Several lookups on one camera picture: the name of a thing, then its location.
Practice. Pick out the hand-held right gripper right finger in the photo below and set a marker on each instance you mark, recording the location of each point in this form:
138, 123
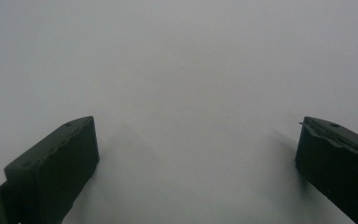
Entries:
338, 171

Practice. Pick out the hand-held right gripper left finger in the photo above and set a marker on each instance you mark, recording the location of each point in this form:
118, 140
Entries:
52, 168

